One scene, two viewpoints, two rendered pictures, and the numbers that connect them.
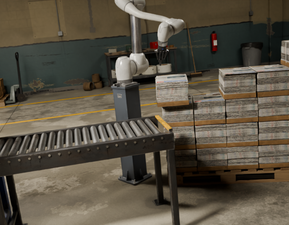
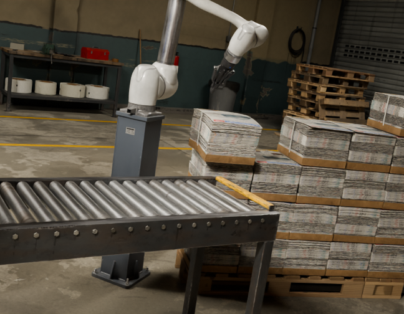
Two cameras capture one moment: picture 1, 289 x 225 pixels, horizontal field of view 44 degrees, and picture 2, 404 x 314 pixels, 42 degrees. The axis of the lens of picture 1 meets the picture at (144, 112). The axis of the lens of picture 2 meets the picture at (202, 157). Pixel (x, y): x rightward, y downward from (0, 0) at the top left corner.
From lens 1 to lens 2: 112 cm
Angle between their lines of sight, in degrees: 22
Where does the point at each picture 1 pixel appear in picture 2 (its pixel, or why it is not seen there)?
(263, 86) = (358, 155)
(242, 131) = (315, 218)
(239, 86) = (326, 148)
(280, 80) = (380, 149)
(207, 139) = not seen: hidden behind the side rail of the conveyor
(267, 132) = (347, 223)
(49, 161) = (73, 244)
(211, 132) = not seen: hidden behind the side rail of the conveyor
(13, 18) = not seen: outside the picture
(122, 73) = (145, 94)
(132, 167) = (126, 257)
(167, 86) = (229, 130)
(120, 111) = (125, 157)
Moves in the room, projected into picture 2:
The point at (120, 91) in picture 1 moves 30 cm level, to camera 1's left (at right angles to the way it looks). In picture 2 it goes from (133, 123) to (78, 118)
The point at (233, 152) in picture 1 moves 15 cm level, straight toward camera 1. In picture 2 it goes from (295, 247) to (303, 257)
